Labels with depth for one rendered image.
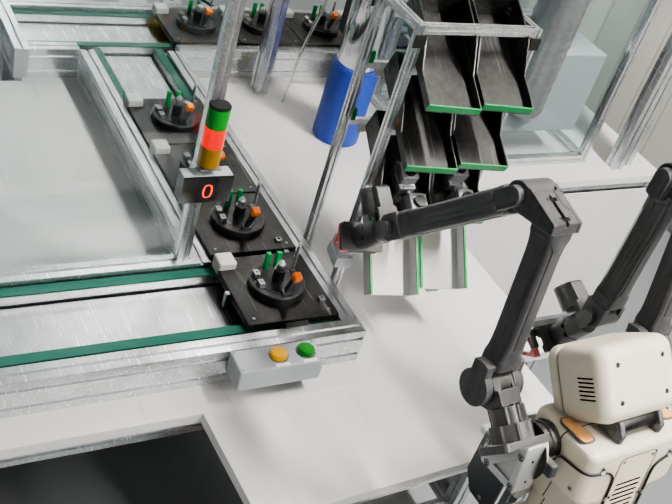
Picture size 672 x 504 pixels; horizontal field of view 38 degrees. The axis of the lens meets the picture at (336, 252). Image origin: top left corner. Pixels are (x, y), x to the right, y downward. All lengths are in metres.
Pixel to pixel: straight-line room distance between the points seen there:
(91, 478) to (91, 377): 1.06
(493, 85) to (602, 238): 1.70
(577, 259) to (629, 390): 2.01
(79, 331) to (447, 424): 0.88
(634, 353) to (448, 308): 0.87
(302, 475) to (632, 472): 0.68
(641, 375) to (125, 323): 1.12
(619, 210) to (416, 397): 1.68
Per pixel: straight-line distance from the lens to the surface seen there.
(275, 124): 3.25
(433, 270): 2.53
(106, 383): 2.15
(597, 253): 3.97
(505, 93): 2.32
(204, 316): 2.34
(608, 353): 1.90
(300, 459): 2.17
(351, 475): 2.18
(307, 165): 3.08
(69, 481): 3.14
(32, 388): 2.10
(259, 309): 2.31
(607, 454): 1.94
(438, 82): 2.22
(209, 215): 2.56
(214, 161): 2.20
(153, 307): 2.34
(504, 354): 1.87
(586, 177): 3.62
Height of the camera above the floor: 2.46
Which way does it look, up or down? 36 degrees down
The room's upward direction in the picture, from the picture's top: 19 degrees clockwise
